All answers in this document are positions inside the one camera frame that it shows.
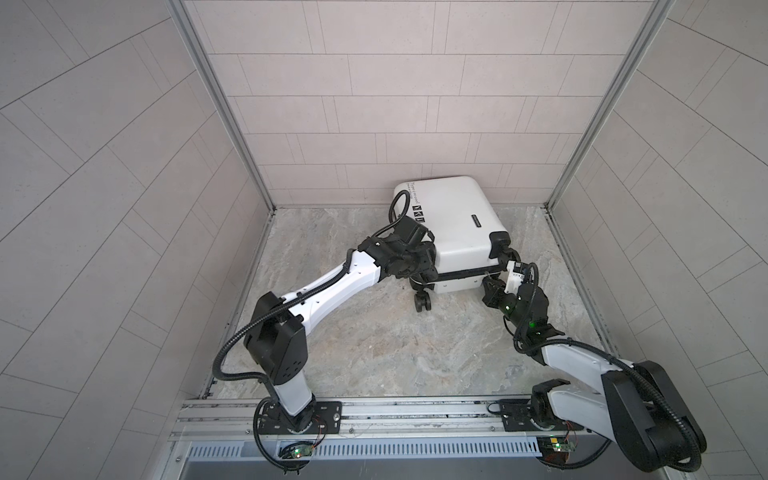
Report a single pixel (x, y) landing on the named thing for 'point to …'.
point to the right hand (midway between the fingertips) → (481, 279)
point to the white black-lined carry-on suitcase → (468, 240)
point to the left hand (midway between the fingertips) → (436, 259)
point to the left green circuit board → (296, 451)
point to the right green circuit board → (555, 449)
